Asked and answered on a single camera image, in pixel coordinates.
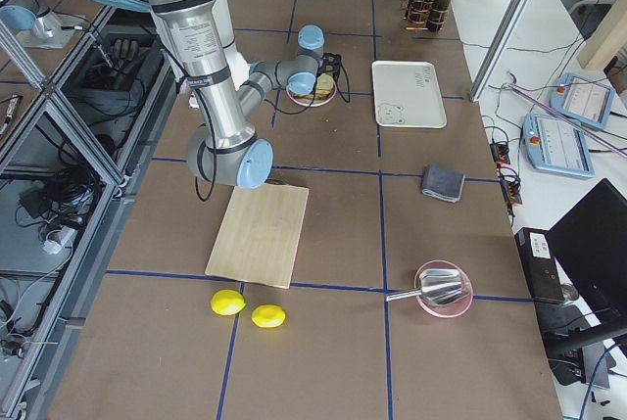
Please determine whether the yellow lemon left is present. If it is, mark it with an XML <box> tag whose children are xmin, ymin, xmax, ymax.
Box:
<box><xmin>210</xmin><ymin>289</ymin><xmax>247</xmax><ymax>316</ymax></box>

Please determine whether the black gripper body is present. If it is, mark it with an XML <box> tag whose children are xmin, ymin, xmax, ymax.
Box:
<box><xmin>317</xmin><ymin>52</ymin><xmax>342</xmax><ymax>78</ymax></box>

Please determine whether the yellow lemon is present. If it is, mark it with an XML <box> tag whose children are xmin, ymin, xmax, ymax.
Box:
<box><xmin>251</xmin><ymin>304</ymin><xmax>286</xmax><ymax>328</ymax></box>
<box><xmin>210</xmin><ymin>289</ymin><xmax>247</xmax><ymax>316</ymax></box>

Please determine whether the copper wire bottle rack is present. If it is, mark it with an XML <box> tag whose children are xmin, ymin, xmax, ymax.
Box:
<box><xmin>403</xmin><ymin>0</ymin><xmax>449</xmax><ymax>32</ymax></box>

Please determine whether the wooden cutting board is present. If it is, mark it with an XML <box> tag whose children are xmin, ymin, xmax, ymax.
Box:
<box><xmin>205</xmin><ymin>184</ymin><xmax>309</xmax><ymax>289</ymax></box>

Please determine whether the black computer box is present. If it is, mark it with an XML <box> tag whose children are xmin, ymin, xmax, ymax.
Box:
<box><xmin>514</xmin><ymin>227</ymin><xmax>564</xmax><ymax>304</ymax></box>

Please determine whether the yellow lemon right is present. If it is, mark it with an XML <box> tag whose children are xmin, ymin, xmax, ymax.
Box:
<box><xmin>251</xmin><ymin>304</ymin><xmax>286</xmax><ymax>328</ymax></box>

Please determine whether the white bear tray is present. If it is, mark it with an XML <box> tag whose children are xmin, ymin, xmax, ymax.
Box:
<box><xmin>371</xmin><ymin>61</ymin><xmax>447</xmax><ymax>129</ymax></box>

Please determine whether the blue teach pendant near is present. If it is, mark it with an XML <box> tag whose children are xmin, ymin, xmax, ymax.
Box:
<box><xmin>523</xmin><ymin>114</ymin><xmax>595</xmax><ymax>179</ymax></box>

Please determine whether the black monitor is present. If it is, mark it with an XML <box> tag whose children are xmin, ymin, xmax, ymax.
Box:
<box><xmin>548</xmin><ymin>178</ymin><xmax>626</xmax><ymax>321</ymax></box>

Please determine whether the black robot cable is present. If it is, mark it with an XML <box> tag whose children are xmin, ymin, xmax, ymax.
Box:
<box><xmin>193</xmin><ymin>65</ymin><xmax>352</xmax><ymax>203</ymax></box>

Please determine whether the aluminium frame post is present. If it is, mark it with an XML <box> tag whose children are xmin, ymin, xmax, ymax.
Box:
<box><xmin>469</xmin><ymin>0</ymin><xmax>530</xmax><ymax>102</ymax></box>

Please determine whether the grey folded cloth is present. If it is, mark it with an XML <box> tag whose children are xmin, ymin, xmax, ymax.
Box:
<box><xmin>420</xmin><ymin>164</ymin><xmax>465</xmax><ymax>203</ymax></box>

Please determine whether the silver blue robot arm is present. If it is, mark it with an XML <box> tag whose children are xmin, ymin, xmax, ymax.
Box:
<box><xmin>94</xmin><ymin>0</ymin><xmax>324</xmax><ymax>189</ymax></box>

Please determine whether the pink bowl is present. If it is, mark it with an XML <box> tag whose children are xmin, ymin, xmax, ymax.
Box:
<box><xmin>413</xmin><ymin>259</ymin><xmax>474</xmax><ymax>318</ymax></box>

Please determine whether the metal scoop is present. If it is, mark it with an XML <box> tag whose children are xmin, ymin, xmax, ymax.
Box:
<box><xmin>385</xmin><ymin>268</ymin><xmax>468</xmax><ymax>306</ymax></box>

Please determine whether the white round plate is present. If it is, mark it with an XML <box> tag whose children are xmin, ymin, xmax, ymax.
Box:
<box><xmin>286</xmin><ymin>88</ymin><xmax>337</xmax><ymax>108</ymax></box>

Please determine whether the bread slice top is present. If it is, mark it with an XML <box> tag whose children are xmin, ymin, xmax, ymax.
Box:
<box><xmin>313</xmin><ymin>73</ymin><xmax>336</xmax><ymax>101</ymax></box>

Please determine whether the blue teach pendant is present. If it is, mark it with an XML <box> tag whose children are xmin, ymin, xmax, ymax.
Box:
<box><xmin>550</xmin><ymin>73</ymin><xmax>615</xmax><ymax>130</ymax></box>
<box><xmin>523</xmin><ymin>114</ymin><xmax>595</xmax><ymax>179</ymax></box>

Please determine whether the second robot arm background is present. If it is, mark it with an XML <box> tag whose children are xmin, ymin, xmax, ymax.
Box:
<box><xmin>1</xmin><ymin>0</ymin><xmax>76</xmax><ymax>49</ymax></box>

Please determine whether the pink white stick tool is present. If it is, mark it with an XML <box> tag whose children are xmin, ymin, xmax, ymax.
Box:
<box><xmin>506</xmin><ymin>82</ymin><xmax>626</xmax><ymax>159</ymax></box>

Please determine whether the blue teach pendant far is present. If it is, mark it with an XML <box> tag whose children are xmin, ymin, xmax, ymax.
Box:
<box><xmin>550</xmin><ymin>73</ymin><xmax>615</xmax><ymax>130</ymax></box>

